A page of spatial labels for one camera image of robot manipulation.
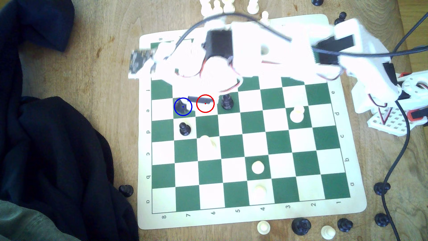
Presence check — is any bare camera circuit board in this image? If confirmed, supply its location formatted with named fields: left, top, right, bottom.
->
left=129, top=48, right=158, bottom=80

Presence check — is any large white chess piece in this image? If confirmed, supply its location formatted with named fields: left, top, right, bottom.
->
left=289, top=106, right=305, bottom=123

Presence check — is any black camera cable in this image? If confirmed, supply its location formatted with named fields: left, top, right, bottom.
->
left=175, top=13, right=428, bottom=57

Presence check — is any dark navy cloth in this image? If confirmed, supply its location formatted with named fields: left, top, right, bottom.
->
left=0, top=0, right=139, bottom=241

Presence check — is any grey green cloth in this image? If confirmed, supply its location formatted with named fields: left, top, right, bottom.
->
left=0, top=200, right=81, bottom=241

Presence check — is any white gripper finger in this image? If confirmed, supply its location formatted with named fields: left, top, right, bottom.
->
left=151, top=39, right=202, bottom=89
left=188, top=66, right=243, bottom=103

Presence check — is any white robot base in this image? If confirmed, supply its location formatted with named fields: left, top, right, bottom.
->
left=354, top=72, right=428, bottom=137

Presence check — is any green and white chessboard mat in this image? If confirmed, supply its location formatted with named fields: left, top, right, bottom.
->
left=137, top=13, right=368, bottom=231

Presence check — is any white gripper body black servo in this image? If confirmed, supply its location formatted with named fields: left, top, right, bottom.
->
left=187, top=21, right=270, bottom=79

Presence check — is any black chess bishop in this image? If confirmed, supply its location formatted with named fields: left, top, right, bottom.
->
left=221, top=94, right=235, bottom=111

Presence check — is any large black chess piece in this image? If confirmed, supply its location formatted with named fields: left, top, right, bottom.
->
left=291, top=218, right=312, bottom=236

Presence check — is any tall black chess piece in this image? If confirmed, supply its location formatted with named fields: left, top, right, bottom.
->
left=176, top=98, right=192, bottom=115

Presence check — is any red and black clamp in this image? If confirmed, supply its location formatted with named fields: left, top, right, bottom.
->
left=407, top=109, right=428, bottom=127

